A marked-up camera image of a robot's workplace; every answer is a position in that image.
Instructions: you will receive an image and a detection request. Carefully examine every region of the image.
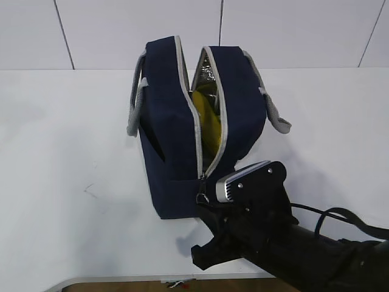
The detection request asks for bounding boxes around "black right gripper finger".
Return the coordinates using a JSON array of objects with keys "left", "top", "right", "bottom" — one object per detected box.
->
[{"left": 197, "top": 203, "right": 231, "bottom": 222}]

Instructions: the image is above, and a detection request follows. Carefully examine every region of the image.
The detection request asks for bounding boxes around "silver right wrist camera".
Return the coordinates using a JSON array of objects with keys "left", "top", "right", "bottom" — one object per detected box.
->
[{"left": 215, "top": 160, "right": 270, "bottom": 203}]

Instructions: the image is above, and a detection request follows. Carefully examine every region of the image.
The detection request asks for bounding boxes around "yellow banana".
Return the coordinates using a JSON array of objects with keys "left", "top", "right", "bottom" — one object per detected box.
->
[{"left": 192, "top": 91, "right": 221, "bottom": 156}]

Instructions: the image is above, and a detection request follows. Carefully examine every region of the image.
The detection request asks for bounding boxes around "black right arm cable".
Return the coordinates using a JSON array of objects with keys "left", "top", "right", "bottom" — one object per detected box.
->
[{"left": 290, "top": 203, "right": 389, "bottom": 238}]

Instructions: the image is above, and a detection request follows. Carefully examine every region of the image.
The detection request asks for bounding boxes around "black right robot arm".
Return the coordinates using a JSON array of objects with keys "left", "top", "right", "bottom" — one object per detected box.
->
[{"left": 191, "top": 161, "right": 388, "bottom": 291}]

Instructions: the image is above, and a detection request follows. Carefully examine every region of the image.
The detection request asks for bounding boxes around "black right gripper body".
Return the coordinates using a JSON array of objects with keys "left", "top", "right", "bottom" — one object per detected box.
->
[{"left": 191, "top": 161, "right": 298, "bottom": 269}]

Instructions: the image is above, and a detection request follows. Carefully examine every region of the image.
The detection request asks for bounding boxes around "navy blue lunch bag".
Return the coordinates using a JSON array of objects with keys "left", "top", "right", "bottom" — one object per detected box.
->
[{"left": 127, "top": 36, "right": 291, "bottom": 220}]

